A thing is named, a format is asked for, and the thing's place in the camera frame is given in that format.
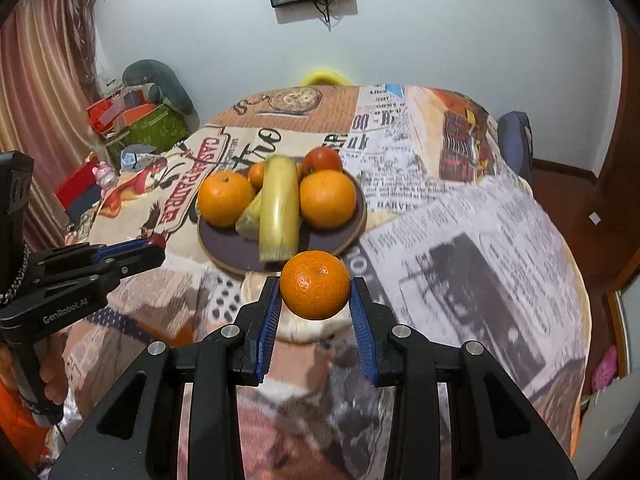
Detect small green banana piece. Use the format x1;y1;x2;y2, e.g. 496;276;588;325
235;191;262;240

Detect large yellow-green banana piece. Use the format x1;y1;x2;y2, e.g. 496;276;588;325
258;155;300;263

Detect small mandarin orange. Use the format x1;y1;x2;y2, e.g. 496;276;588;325
247;162;266;191

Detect medium orange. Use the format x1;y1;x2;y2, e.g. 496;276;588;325
279;250;350;321

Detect left hand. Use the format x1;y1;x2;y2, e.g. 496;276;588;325
40;334;68;405

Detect small red grape tomato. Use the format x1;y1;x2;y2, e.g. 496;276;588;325
146;233;166;248

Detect dark round plate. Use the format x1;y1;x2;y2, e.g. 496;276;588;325
198;178;367;275

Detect orange left on plate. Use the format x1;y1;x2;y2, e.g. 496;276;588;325
198;171;255;229

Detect pink slipper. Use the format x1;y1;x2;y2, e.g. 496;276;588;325
591;344;617;392

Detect green and red boxes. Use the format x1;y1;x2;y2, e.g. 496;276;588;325
86;87;189;166

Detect grey plush toy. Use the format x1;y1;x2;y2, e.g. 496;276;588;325
122;60;194;115

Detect striped curtain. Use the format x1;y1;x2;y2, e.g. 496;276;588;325
1;0;106;250

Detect large orange on plate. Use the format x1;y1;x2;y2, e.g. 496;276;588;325
299;170;357;230

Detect yellow chair back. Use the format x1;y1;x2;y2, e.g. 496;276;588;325
300;68;350;87

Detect blue chair back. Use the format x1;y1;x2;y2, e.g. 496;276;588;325
497;110;534;184

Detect monitor cable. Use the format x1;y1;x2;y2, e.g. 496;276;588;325
248;0;352;32

